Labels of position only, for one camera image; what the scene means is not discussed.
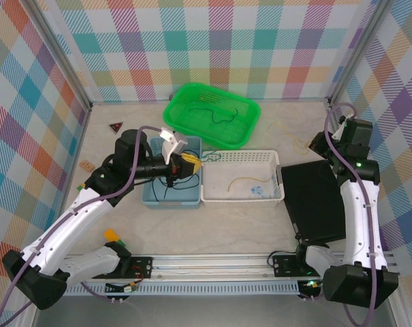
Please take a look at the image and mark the yellow electrical cable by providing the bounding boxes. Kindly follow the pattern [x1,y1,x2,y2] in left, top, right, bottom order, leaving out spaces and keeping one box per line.
[227,175,273,192]
[268,121,311,155]

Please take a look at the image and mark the orange block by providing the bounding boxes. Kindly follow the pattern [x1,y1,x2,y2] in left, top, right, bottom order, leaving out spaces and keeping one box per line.
[103,228,121,243]

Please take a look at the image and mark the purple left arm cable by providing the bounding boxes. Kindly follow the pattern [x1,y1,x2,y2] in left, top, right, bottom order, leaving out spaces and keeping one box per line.
[0,125,164,327]

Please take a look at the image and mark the small power connector wires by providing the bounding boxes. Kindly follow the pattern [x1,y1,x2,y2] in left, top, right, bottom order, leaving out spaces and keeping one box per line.
[299,279,326,294]
[105,281,140,294]

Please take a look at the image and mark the bundle of coloured cables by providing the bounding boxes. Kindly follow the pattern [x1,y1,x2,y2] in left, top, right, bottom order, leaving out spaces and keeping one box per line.
[187,107,239,125]

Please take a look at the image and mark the black flat case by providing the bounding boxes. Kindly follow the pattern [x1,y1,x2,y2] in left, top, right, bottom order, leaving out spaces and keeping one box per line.
[280,159,348,245]

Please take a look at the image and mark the blue plastic tray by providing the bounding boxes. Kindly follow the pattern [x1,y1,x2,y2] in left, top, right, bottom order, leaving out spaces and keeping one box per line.
[140,136,203,209]

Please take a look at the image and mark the green plastic basket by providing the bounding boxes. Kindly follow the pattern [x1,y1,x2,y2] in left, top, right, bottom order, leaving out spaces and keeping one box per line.
[162,82,262,150]

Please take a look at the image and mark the white perforated plastic basket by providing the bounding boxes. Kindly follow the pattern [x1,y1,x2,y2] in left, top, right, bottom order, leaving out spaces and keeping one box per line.
[200,149,286,208]

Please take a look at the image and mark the aluminium frame post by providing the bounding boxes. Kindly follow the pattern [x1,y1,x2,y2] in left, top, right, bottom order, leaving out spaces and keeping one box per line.
[326,0,389,108]
[30,0,93,110]

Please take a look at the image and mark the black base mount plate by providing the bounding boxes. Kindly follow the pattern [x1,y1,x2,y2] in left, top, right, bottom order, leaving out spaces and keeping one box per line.
[272,253,297,277]
[129,255,155,279]

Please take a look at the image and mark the black electrical cable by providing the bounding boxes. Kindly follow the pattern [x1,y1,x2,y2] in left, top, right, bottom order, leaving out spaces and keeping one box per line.
[150,175,202,204]

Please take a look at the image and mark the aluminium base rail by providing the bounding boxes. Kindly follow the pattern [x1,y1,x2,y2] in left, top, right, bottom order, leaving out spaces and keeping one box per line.
[65,253,397,282]

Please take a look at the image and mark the slotted cable duct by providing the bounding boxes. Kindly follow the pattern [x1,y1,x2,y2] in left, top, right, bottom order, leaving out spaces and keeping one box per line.
[64,281,302,297]

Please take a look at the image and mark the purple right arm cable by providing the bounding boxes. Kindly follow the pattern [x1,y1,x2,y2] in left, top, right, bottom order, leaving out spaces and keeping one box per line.
[323,102,389,326]

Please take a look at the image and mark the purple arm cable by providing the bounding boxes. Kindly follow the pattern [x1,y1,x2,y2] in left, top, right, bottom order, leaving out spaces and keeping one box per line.
[323,102,389,326]
[0,125,164,327]

